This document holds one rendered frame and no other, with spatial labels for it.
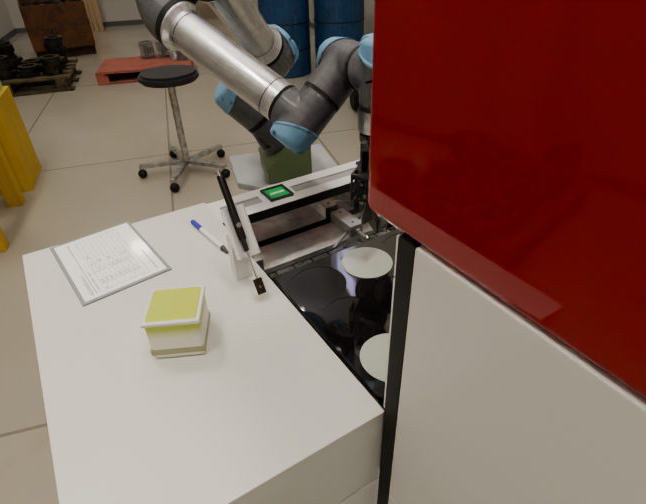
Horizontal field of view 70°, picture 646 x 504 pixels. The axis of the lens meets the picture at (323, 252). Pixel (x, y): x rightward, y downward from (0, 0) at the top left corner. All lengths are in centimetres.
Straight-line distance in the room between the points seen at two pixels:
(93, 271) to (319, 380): 46
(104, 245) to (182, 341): 35
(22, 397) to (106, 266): 134
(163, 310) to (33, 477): 133
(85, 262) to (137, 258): 9
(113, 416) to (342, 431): 28
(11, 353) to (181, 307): 179
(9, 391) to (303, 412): 175
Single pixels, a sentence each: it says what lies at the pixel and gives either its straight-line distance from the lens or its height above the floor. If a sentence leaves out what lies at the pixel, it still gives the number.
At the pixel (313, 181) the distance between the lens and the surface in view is 110.
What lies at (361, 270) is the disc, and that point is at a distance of 90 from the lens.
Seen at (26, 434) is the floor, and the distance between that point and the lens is 205.
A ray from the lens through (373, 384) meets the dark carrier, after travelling 70.
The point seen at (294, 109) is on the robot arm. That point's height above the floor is 119.
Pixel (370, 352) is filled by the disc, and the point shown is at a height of 90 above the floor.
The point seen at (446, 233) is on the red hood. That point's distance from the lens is 36.
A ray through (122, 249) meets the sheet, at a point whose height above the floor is 97.
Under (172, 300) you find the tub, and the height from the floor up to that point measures 103.
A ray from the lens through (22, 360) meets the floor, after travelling 234.
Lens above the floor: 144
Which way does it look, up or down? 35 degrees down
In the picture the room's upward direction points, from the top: 2 degrees counter-clockwise
